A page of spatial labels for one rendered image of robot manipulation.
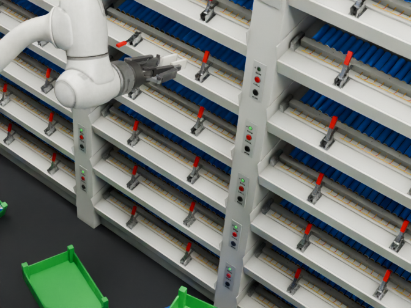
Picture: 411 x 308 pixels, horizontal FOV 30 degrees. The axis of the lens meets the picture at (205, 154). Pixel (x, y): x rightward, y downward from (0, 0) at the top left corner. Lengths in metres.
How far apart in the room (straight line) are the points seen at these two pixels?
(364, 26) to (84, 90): 0.67
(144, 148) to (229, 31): 0.67
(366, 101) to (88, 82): 0.67
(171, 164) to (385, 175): 0.82
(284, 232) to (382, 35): 0.80
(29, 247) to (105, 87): 1.27
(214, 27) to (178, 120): 0.41
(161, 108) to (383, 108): 0.82
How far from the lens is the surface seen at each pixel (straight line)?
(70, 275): 2.92
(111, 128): 2.70
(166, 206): 2.70
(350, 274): 2.31
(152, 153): 2.60
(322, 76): 1.98
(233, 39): 2.08
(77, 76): 1.85
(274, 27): 1.98
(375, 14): 1.86
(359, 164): 2.05
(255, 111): 2.14
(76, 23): 1.84
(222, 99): 2.21
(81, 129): 2.78
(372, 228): 2.17
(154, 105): 2.47
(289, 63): 2.01
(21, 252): 3.02
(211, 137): 2.36
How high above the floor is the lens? 2.23
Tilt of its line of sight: 40 degrees down
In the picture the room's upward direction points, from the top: 6 degrees clockwise
